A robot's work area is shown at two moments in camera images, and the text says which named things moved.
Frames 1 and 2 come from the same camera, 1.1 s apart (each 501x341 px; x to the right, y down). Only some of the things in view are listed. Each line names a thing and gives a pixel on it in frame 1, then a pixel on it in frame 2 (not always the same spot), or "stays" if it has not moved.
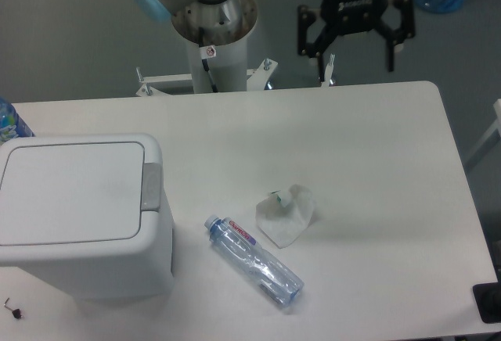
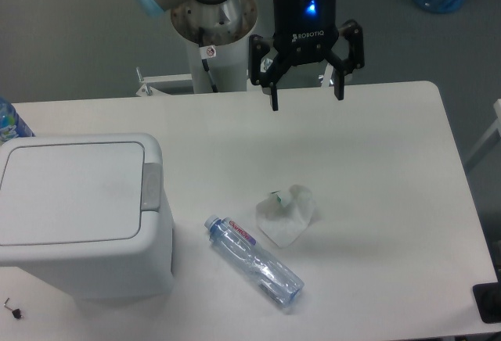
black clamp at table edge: [488, 299] stays
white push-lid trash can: [88, 213] stays
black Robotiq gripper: [353, 1] to [305, 28]
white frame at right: [497, 127] stays
